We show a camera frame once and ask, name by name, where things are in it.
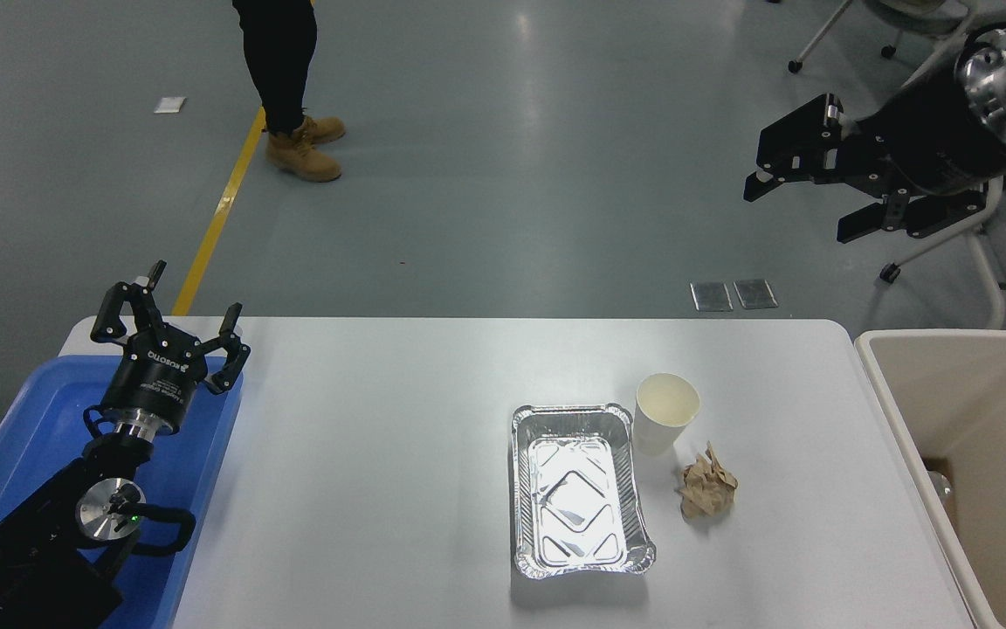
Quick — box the blue plastic tray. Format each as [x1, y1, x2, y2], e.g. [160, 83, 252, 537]
[0, 354, 246, 629]

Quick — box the crumpled tan paper ball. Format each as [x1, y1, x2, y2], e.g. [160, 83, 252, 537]
[678, 441, 741, 522]

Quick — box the large pale bin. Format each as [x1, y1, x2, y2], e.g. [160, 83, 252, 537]
[854, 328, 1006, 629]

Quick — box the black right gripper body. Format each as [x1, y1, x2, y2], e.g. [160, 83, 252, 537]
[852, 72, 1006, 197]

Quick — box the person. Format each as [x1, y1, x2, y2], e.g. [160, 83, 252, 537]
[232, 0, 348, 183]

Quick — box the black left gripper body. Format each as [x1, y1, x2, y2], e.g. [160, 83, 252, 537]
[101, 321, 210, 434]

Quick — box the small shiny grey item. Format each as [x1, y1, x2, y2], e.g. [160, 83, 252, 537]
[927, 472, 958, 515]

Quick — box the white paper cup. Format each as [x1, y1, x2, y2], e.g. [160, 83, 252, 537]
[633, 371, 702, 458]

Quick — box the metal floor plate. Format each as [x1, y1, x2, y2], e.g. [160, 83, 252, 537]
[734, 279, 780, 310]
[691, 281, 735, 312]

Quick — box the silver foil tray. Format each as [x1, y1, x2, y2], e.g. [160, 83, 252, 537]
[510, 402, 658, 581]

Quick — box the white-legged grey office chair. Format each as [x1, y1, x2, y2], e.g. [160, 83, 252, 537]
[788, 0, 1006, 88]

